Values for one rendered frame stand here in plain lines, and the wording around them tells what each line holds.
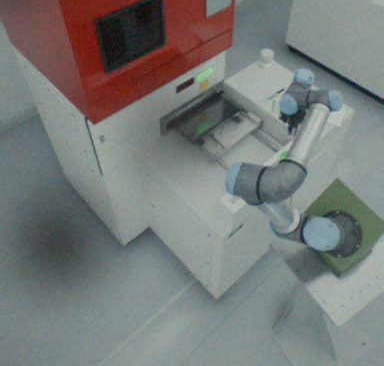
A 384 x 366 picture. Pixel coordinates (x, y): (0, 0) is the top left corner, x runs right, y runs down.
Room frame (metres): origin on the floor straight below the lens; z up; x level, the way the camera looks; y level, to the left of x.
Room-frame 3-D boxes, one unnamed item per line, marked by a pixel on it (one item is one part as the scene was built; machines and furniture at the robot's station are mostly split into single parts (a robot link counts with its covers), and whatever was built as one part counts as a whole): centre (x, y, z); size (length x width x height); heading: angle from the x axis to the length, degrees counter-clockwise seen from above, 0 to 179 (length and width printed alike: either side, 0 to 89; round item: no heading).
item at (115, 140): (1.46, 0.21, 1.02); 0.82 x 0.03 x 0.40; 134
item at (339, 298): (0.81, -0.57, 0.75); 0.45 x 0.44 x 0.13; 35
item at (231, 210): (1.12, -0.29, 0.89); 0.55 x 0.09 x 0.14; 134
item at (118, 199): (1.70, 0.44, 0.41); 0.82 x 0.71 x 0.82; 134
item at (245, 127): (1.40, -0.14, 0.87); 0.36 x 0.08 x 0.03; 134
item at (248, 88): (1.62, -0.44, 0.89); 0.62 x 0.35 x 0.14; 44
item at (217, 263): (1.41, -0.22, 0.41); 0.97 x 0.64 x 0.82; 134
